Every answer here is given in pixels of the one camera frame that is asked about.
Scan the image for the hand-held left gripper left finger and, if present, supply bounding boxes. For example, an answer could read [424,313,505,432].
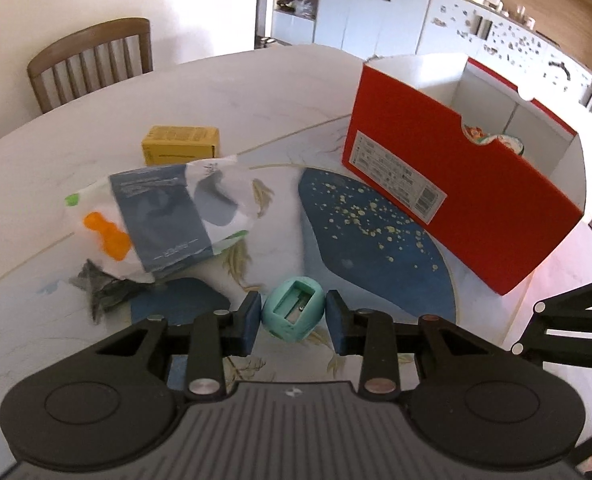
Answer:
[96,291,263,401]

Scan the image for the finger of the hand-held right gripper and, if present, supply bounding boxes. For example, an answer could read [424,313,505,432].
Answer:
[511,275,592,368]

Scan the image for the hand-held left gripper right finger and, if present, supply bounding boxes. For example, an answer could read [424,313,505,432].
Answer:
[325,290,502,395]

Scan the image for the teal pencil sharpener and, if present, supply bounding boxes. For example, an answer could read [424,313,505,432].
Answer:
[261,276,325,345]

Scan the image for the red cardboard box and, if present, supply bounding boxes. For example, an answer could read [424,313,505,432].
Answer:
[342,52,588,296]

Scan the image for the white and blue plastic packet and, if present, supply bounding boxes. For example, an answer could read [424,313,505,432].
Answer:
[64,156,257,283]

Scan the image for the dark crumpled wrapper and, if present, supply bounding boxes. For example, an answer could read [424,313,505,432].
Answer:
[68,259,167,323]

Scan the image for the small yellow box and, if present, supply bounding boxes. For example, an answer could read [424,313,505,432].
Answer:
[142,126,221,167]

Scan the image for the colourful snack packet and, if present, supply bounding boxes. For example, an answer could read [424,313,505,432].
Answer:
[463,124,525,155]

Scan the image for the low white cabinet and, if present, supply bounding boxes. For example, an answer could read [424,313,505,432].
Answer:
[271,2,319,48]

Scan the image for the white cabinet with stickers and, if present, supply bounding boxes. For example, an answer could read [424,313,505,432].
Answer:
[416,0,592,126]

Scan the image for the wooden slatted chair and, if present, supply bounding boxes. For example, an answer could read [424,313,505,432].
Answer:
[27,17,154,115]

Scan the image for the tall white cabinet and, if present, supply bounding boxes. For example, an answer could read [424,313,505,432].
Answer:
[313,0,434,61]

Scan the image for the bags on low cabinet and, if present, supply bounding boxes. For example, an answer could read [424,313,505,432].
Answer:
[276,0,319,14]

